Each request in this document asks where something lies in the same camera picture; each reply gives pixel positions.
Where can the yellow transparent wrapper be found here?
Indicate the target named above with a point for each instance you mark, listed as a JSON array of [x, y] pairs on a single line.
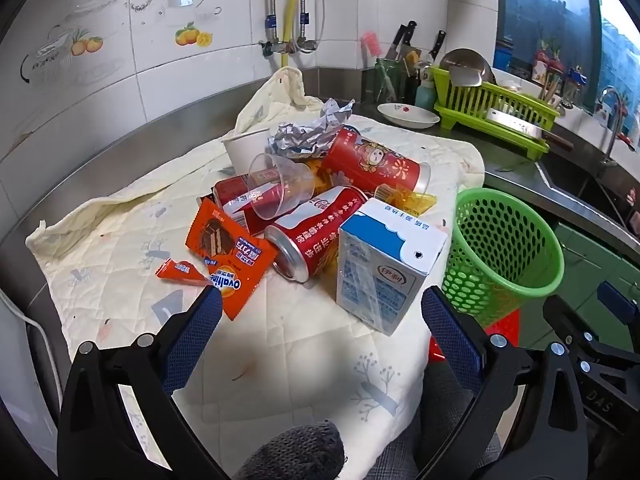
[[410, 202]]

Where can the chrome faucet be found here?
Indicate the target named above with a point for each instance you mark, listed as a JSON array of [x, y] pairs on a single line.
[[617, 110]]

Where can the cream quilted blanket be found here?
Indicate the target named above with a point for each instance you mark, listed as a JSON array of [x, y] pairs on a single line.
[[125, 240]]

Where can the red and white drink can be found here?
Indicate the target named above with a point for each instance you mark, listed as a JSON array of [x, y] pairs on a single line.
[[310, 230]]

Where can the green cabinet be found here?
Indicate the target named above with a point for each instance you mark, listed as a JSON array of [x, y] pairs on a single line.
[[600, 260]]

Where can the blue-capped bottle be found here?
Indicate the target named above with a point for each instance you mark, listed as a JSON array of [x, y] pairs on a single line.
[[576, 85]]

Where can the red-top bottle with sprouts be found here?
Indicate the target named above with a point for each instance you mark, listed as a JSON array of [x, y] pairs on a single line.
[[540, 67], [556, 70]]

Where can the small orange torn wrapper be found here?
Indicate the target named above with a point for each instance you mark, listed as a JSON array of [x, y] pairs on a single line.
[[177, 271]]

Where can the dented red soda can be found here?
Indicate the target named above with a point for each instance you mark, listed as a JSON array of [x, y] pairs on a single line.
[[230, 197]]

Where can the clear plastic cup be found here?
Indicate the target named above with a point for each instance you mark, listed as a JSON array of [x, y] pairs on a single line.
[[280, 180]]

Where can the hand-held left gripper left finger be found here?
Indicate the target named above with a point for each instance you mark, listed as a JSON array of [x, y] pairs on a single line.
[[192, 335]]

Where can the stainless steel sink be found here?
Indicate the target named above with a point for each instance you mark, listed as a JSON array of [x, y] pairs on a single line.
[[590, 190]]

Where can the pink bottle brush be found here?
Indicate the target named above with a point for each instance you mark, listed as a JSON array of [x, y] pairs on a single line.
[[372, 45]]

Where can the red printed plastic cup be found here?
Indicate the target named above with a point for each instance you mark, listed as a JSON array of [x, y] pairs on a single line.
[[370, 160]]

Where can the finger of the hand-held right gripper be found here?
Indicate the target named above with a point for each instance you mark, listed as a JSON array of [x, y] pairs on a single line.
[[567, 317], [617, 300]]

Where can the wooden chopsticks bundle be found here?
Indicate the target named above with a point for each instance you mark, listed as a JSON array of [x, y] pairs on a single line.
[[549, 87]]

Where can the white shallow dish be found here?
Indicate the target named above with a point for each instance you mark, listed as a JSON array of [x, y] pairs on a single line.
[[405, 115]]

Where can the blue plastic bottle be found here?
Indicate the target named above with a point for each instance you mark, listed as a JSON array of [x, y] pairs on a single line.
[[424, 96]]

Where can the orange snack wrapper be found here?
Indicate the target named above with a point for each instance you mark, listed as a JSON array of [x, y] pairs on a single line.
[[225, 245]]

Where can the green plastic basket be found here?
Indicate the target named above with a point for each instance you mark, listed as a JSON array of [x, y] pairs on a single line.
[[480, 240]]

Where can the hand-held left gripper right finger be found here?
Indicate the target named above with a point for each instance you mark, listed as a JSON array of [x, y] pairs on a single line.
[[450, 340]]

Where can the metal pipe valve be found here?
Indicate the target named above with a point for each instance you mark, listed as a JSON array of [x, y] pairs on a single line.
[[280, 47]]

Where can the metal pot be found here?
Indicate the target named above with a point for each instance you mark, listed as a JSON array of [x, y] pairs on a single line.
[[472, 60]]

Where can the green dish rack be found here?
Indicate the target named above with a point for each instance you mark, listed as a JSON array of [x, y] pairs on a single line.
[[500, 100]]

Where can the white paper cup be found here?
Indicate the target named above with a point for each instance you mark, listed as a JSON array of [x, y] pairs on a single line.
[[240, 152]]

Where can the silver foil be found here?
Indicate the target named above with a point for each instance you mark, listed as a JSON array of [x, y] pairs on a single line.
[[300, 135]]

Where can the blue and white milk carton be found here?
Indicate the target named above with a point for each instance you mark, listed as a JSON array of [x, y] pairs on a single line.
[[380, 270]]

